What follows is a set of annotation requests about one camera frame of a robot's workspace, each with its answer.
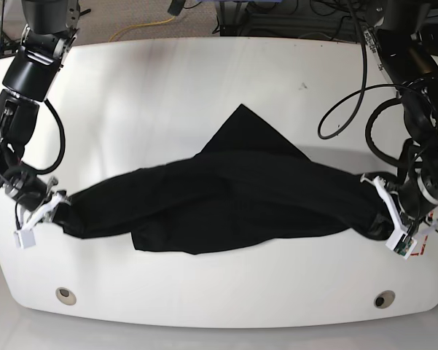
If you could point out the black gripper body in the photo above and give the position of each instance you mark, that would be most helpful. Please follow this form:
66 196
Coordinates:
30 193
415 198

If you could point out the black T-shirt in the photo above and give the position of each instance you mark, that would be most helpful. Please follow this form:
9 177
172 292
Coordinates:
248 185

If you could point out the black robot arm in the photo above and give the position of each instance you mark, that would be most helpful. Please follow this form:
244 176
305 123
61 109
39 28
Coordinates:
50 31
394 29

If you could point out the red tape rectangle marking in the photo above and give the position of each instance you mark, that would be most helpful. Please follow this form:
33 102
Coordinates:
420 247

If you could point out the right table cable grommet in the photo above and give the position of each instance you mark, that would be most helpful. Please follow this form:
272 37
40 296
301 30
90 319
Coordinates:
384 299

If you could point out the table cable grommet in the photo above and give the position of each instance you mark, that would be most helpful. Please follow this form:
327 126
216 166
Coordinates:
384 299
66 296

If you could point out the left table cable grommet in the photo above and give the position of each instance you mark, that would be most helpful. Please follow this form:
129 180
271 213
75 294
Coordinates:
66 296

